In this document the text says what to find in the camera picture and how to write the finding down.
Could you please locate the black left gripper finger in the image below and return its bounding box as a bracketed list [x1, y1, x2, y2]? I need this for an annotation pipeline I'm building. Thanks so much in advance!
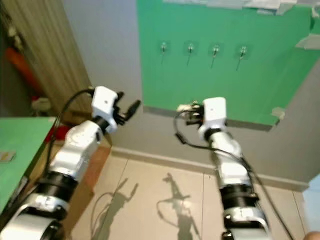
[125, 100, 142, 121]

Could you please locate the red object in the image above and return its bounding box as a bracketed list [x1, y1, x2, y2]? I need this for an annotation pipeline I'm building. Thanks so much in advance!
[56, 125, 74, 142]

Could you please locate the brown cardboard box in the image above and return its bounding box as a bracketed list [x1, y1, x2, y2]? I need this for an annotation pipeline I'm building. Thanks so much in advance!
[30, 135, 114, 240]

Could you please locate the white bottle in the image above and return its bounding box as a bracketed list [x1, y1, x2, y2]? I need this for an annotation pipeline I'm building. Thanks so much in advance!
[30, 96, 52, 114]

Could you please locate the grey wood-grain door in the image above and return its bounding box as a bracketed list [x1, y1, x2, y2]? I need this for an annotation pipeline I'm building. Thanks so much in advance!
[2, 0, 102, 119]

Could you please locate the green paper sheet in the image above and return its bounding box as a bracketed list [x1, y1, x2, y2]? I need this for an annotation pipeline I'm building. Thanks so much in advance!
[0, 117, 56, 214]

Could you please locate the orange bag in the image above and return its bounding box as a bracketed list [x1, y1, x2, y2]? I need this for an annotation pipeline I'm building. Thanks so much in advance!
[5, 47, 42, 97]

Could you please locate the small silver rectangular tag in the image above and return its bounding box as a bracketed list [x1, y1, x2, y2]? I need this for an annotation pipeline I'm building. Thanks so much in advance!
[0, 151, 17, 163]

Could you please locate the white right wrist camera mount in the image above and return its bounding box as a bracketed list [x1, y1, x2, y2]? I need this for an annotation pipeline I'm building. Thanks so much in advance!
[202, 97, 228, 132]

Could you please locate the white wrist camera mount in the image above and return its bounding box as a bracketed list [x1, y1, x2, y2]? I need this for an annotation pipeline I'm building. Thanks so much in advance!
[91, 86, 119, 121]
[202, 97, 228, 132]

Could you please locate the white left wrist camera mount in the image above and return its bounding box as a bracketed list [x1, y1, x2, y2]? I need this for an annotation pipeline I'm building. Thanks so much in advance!
[91, 86, 119, 121]

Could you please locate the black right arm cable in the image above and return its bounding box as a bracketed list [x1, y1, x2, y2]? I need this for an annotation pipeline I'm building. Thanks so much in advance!
[175, 112, 297, 240]

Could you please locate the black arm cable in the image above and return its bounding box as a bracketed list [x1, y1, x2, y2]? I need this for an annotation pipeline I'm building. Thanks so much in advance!
[175, 112, 297, 240]
[44, 88, 96, 172]

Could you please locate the green wall board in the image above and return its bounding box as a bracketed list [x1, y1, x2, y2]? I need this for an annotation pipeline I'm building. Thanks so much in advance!
[136, 0, 320, 127]

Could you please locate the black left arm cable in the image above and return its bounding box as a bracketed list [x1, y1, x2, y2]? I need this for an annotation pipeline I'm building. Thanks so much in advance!
[44, 88, 96, 172]

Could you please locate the grey wall tape piece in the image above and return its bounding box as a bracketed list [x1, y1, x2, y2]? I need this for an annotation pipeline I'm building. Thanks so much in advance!
[295, 33, 320, 50]
[271, 106, 286, 121]

